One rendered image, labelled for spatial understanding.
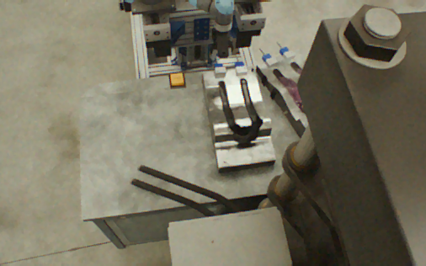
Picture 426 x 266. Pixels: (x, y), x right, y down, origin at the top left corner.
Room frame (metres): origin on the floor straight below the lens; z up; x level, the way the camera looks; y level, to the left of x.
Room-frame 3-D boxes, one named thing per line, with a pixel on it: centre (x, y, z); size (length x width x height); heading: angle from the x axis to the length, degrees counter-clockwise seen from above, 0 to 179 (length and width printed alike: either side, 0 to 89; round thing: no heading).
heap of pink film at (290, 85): (1.11, -0.43, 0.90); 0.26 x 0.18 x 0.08; 31
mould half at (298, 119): (1.11, -0.44, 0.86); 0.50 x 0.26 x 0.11; 31
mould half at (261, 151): (0.94, -0.11, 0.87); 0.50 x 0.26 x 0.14; 13
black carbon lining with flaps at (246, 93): (0.96, -0.12, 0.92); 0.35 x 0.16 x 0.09; 13
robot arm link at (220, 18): (1.18, 0.00, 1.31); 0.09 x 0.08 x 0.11; 63
